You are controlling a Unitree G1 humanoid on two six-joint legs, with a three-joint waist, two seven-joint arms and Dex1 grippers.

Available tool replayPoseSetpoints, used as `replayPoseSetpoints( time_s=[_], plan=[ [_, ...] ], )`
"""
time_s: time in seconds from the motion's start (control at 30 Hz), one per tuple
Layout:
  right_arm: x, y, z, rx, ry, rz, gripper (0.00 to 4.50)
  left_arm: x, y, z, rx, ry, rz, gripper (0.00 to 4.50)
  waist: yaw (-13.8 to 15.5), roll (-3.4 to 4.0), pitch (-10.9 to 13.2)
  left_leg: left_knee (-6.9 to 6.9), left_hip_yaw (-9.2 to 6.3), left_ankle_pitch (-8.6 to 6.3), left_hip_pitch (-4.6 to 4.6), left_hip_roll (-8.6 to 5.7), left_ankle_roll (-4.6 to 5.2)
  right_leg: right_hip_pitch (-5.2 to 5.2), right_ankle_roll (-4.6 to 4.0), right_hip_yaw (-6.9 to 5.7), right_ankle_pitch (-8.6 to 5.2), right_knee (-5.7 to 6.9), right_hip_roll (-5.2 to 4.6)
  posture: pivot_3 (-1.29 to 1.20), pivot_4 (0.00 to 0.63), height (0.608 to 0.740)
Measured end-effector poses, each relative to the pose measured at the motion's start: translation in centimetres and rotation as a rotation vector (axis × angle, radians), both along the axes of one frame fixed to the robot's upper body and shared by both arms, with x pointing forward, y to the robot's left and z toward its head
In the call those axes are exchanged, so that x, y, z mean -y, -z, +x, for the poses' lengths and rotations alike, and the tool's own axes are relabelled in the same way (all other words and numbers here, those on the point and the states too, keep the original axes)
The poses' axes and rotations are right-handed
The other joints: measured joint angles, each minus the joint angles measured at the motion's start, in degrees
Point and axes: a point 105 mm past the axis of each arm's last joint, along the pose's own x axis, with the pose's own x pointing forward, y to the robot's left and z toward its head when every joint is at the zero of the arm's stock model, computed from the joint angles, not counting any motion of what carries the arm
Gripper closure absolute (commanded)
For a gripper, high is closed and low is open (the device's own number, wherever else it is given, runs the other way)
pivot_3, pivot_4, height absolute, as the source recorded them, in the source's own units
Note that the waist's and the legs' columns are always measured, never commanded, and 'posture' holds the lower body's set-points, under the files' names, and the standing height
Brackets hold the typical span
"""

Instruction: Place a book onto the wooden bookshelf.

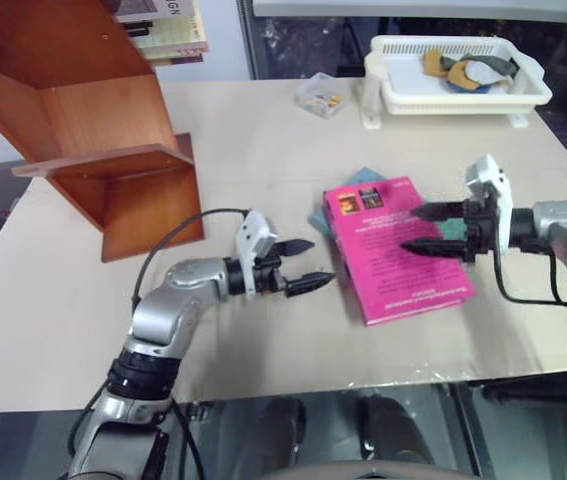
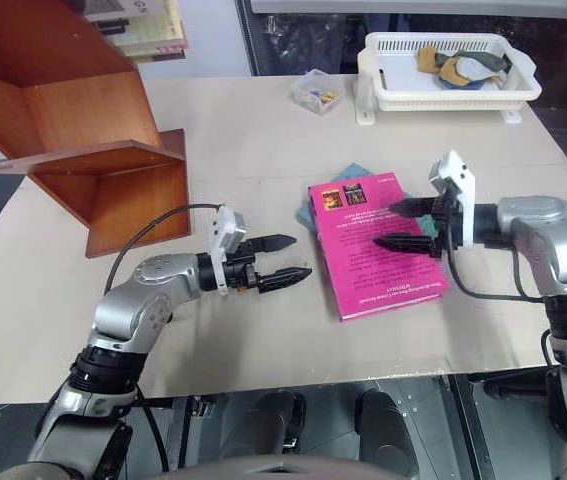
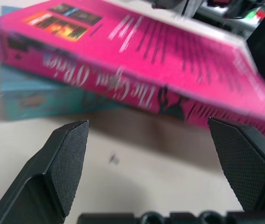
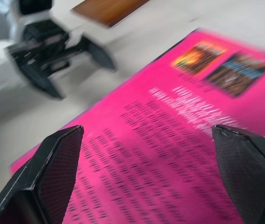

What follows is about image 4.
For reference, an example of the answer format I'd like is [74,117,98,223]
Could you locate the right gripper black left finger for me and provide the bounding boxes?
[0,125,85,224]

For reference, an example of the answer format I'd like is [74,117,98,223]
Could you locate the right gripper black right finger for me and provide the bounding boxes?
[211,124,265,224]

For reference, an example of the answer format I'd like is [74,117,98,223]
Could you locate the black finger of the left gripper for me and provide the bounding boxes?
[20,64,64,100]
[79,35,117,72]

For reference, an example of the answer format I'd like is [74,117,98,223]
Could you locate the pink book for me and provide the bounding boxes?
[9,27,265,224]

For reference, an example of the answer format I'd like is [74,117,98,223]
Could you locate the brown wooden board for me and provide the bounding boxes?
[70,0,151,29]

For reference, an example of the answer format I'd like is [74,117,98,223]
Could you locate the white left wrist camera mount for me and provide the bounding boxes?
[8,0,55,44]

